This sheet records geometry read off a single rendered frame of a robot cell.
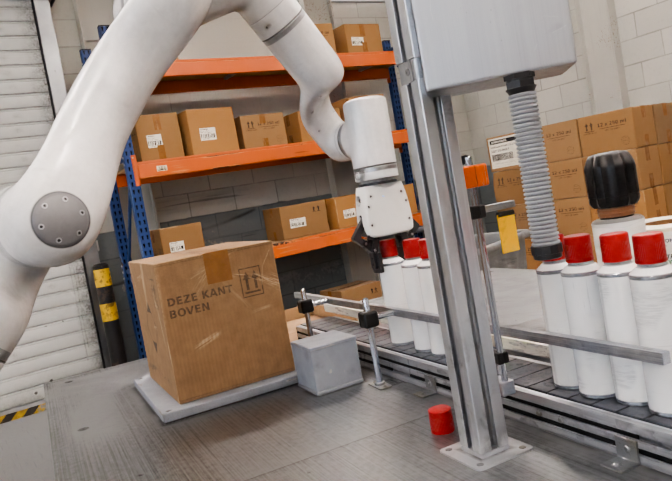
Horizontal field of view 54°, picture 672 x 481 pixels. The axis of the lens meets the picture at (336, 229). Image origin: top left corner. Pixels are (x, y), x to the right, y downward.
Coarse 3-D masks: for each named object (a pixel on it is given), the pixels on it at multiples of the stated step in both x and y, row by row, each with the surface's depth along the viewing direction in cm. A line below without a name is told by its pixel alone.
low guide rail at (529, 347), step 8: (328, 304) 169; (336, 312) 165; (344, 312) 160; (352, 312) 156; (384, 320) 142; (504, 336) 107; (504, 344) 107; (512, 344) 105; (520, 344) 103; (528, 344) 101; (536, 344) 100; (544, 344) 98; (528, 352) 102; (536, 352) 100; (544, 352) 98
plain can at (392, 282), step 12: (384, 240) 127; (384, 252) 127; (396, 252) 127; (384, 264) 126; (396, 264) 126; (384, 276) 127; (396, 276) 126; (384, 288) 127; (396, 288) 126; (384, 300) 129; (396, 300) 126; (396, 324) 127; (408, 324) 127; (396, 336) 127; (408, 336) 127
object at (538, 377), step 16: (320, 320) 168; (336, 320) 164; (384, 336) 138; (400, 352) 123; (416, 352) 120; (512, 368) 101; (528, 368) 100; (544, 368) 98; (528, 384) 93; (544, 384) 91; (576, 400) 84; (592, 400) 83; (608, 400) 82; (640, 416) 75; (656, 416) 74
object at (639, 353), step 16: (336, 304) 145; (352, 304) 138; (432, 320) 111; (512, 336) 92; (528, 336) 89; (544, 336) 86; (560, 336) 84; (576, 336) 82; (608, 352) 77; (624, 352) 75; (640, 352) 73; (656, 352) 71
